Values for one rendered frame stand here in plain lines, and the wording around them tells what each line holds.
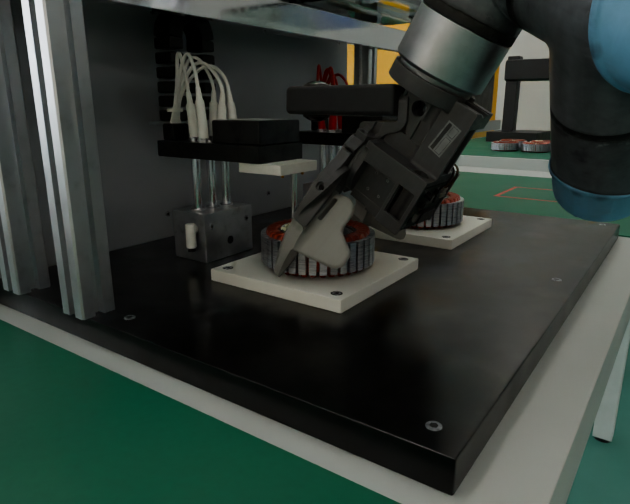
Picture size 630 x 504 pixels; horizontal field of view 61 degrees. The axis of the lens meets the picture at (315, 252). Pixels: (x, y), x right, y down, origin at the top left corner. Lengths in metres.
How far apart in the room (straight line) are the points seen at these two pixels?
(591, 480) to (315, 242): 1.31
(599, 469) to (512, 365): 1.33
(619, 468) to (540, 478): 1.41
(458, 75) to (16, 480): 0.37
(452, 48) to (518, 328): 0.21
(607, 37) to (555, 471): 0.23
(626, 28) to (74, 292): 0.41
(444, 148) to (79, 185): 0.28
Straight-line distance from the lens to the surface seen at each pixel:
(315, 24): 0.68
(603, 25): 0.34
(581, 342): 0.49
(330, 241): 0.45
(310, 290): 0.46
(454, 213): 0.70
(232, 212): 0.60
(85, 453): 0.34
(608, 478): 1.68
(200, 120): 0.57
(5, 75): 0.54
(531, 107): 5.91
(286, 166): 0.51
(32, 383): 0.42
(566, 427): 0.37
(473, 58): 0.42
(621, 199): 0.46
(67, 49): 0.45
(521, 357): 0.39
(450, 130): 0.43
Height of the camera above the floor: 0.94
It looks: 16 degrees down
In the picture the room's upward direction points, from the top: straight up
